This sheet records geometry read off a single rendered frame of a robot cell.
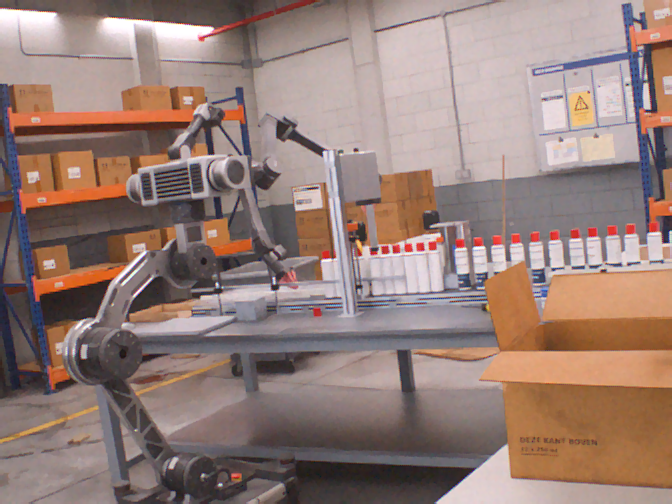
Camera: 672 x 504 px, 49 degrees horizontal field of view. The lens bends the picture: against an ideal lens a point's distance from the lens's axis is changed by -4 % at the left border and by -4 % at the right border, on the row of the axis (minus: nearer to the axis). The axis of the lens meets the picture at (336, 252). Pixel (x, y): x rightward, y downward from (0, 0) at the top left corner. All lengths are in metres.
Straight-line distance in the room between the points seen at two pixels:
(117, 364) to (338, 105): 6.39
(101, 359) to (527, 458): 1.61
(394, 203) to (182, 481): 4.15
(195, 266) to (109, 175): 4.09
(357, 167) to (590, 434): 1.88
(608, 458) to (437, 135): 6.78
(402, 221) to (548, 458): 5.33
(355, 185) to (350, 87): 5.63
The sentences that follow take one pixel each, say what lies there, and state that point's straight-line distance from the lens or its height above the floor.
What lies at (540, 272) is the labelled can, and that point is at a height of 0.93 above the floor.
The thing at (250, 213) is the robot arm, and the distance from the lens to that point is 3.46.
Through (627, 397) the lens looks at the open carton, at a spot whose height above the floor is 0.94.
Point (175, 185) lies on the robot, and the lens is 2.95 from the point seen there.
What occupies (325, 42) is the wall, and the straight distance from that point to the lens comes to 8.85.
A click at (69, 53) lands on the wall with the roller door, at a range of 7.87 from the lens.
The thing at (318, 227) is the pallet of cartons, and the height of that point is 0.99.
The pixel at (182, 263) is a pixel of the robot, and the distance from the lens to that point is 2.95.
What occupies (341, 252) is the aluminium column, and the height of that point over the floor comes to 1.09.
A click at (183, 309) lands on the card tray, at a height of 0.84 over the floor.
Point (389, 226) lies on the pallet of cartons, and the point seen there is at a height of 0.94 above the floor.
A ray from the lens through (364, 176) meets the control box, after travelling 3.05.
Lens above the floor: 1.36
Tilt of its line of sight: 5 degrees down
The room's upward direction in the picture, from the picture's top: 7 degrees counter-clockwise
